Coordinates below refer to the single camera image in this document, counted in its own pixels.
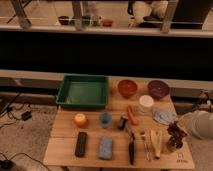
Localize yellow corn cob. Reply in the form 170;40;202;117
151;130;162;159

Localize metal fork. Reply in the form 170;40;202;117
140;130;151;162

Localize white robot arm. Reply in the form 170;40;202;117
179;110;213;140

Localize green plastic tray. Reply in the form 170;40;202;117
56;75;109;109

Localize black handled knife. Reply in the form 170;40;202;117
127;130;135;165

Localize blue cup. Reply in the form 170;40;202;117
99;112;112;128

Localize purple bowl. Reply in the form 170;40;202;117
148;80;170;99

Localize orange bowl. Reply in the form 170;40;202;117
117;79;138;98

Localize black remote control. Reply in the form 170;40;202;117
75;132;87;157

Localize blue sponge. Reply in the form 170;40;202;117
99;136;113;160

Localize black power adapter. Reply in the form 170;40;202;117
21;111;32;121

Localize dark purple grapes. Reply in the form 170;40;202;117
167;121;187;142

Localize blue cloth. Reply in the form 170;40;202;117
152;108;177;125

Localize orange round fruit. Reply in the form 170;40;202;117
74;113;87;128

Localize orange carrot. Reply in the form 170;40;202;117
127;106;138;125

